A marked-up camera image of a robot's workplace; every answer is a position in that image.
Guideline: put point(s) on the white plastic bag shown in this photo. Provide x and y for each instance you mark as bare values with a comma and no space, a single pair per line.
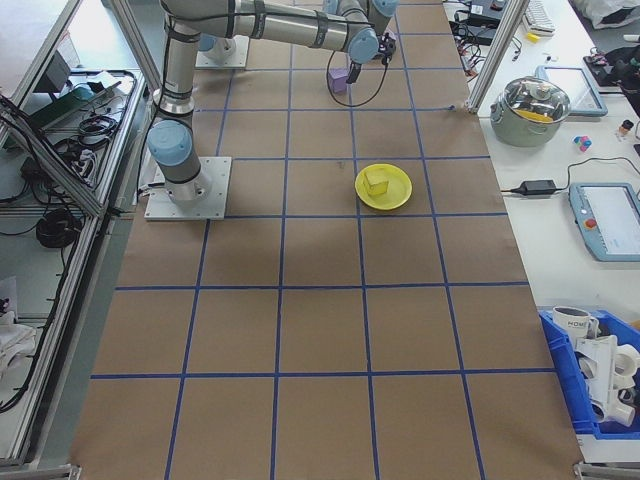
605,12

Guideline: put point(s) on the aluminium profile post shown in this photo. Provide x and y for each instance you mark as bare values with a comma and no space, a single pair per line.
492,55

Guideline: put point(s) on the black device with red parts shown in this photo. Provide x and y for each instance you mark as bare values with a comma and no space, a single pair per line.
607,75

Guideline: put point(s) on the blue storage bin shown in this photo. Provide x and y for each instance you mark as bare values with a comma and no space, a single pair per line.
560,380

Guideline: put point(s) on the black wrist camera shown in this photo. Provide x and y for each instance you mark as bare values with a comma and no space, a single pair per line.
388,46

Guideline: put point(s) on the small colourful toy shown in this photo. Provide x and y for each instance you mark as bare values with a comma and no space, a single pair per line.
582,142

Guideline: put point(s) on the white plastic pipe fitting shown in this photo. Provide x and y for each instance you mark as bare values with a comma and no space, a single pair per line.
607,370

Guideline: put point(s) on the yellow plastic toy piece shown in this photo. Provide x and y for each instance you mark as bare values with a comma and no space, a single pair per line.
537,117

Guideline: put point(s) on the yellow block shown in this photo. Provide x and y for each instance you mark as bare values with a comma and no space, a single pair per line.
376,182

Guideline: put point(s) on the blue teach pendant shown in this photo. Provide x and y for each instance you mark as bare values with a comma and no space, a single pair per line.
575,92
615,225

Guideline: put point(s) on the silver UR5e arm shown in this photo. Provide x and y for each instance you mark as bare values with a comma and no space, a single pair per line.
222,47
175,75

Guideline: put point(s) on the grey electronics box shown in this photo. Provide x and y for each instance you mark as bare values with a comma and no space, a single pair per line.
55,70

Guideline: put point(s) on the large black power brick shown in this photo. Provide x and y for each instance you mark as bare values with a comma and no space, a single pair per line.
477,34

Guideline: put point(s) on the small black power adapter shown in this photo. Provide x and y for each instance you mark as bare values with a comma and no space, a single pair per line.
537,187

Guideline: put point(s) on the yellow plate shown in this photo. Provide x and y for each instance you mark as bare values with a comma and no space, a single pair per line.
397,195

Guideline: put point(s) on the white keyboard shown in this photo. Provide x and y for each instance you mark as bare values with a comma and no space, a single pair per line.
540,17

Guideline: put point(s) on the purple block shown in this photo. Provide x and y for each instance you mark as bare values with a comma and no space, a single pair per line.
338,81

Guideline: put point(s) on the V-shaped metal bar frame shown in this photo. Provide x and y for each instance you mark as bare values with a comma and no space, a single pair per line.
60,175

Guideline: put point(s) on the aluminium profile bar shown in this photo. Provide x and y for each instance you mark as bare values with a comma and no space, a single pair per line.
607,472
40,472

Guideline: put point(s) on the small bottle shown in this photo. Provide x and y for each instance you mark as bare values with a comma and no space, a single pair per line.
624,129

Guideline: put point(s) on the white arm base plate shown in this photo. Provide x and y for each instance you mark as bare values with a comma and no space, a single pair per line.
240,57
217,200

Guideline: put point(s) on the dark green board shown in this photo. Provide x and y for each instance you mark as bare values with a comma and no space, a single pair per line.
65,107

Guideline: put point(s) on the steel cooking pot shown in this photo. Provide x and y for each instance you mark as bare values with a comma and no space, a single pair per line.
520,132

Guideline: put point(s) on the small yellow item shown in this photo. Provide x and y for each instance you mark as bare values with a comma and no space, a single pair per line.
533,36

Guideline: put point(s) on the white cloth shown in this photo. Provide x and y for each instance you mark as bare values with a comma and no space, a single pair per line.
15,345

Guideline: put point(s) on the white mug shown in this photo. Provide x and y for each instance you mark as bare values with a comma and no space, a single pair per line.
570,325

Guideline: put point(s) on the glass pot lid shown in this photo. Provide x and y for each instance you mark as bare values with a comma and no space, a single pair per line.
530,97

